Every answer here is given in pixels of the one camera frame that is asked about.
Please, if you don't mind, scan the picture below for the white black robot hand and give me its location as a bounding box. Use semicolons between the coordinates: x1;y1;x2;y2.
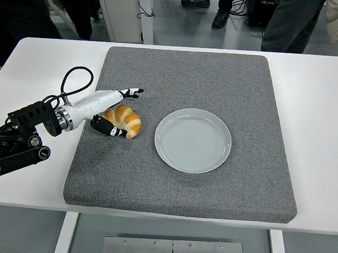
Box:
61;83;145;140

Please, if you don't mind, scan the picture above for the golden croissant bread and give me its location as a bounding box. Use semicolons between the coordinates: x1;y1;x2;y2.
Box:
101;103;143;140

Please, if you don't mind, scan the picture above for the pale grey round plate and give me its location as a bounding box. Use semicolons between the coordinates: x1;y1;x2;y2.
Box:
152;106;234;176

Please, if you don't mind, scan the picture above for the grey metal plate with screws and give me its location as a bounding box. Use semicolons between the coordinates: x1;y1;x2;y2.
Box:
103;234;245;253

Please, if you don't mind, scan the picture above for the white cabinet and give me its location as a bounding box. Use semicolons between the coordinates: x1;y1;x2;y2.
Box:
92;0;156;45

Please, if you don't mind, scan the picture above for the grey square mat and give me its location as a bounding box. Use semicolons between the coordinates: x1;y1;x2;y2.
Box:
62;43;308;226

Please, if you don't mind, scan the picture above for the white table leg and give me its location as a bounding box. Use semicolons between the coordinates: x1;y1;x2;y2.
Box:
52;211;80;253
268;229;290;253

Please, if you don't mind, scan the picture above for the black box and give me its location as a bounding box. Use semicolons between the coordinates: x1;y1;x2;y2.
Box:
247;0;278;28

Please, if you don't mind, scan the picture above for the white curved chair frame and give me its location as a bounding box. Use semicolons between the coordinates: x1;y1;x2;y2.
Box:
45;0;80;34

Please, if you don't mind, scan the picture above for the black cable bundle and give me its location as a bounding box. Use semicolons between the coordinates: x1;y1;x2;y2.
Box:
229;0;252;25

